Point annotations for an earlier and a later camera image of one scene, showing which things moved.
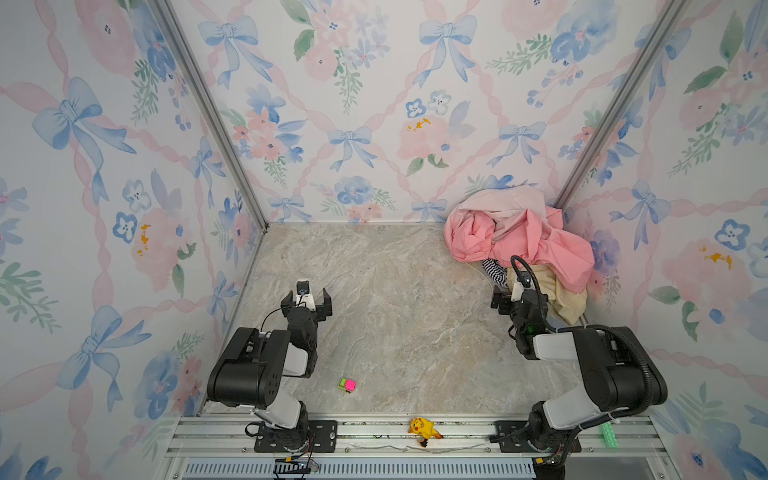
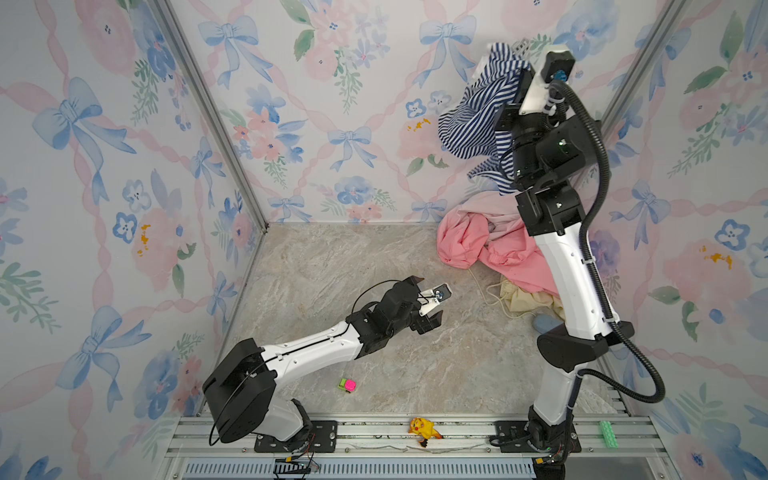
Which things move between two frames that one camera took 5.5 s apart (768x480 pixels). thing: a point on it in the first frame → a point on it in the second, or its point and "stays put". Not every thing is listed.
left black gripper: x=323 y=309 → x=426 y=324
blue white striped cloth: x=498 y=272 → x=469 y=131
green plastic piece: x=610 y=438 stays put
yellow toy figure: x=424 y=427 stays put
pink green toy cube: x=347 y=385 stays put
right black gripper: x=496 y=297 → x=510 y=121
